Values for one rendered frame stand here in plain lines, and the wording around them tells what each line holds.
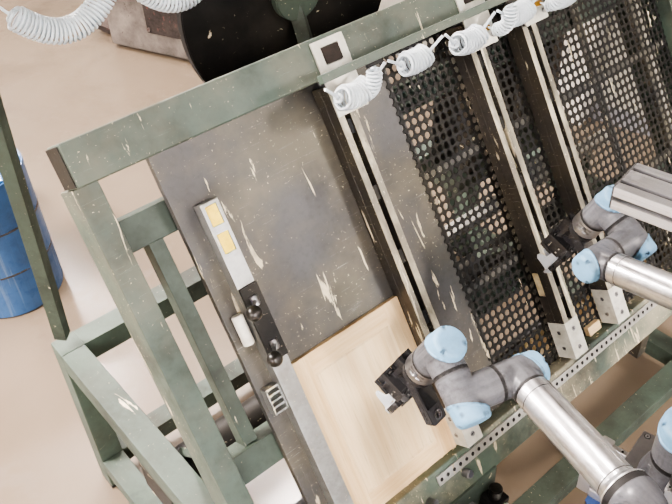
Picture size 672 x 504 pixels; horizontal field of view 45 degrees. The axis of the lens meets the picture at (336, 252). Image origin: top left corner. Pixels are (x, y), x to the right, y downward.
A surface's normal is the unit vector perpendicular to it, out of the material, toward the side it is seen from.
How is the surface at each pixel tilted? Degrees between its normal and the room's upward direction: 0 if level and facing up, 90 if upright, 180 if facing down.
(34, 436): 0
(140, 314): 60
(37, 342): 0
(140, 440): 0
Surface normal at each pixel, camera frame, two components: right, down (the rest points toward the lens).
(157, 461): -0.05, -0.77
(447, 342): 0.31, -0.49
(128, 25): -0.47, 0.58
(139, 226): 0.54, 0.01
